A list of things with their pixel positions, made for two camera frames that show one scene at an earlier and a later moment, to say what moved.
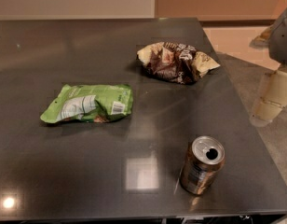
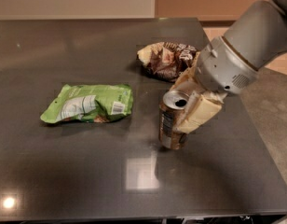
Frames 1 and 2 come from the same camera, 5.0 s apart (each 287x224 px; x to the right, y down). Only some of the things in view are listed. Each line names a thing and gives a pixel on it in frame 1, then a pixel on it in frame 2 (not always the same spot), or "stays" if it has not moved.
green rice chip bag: x=90 y=103 stays
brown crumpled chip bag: x=178 y=63 stays
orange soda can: x=205 y=156 to x=172 y=106
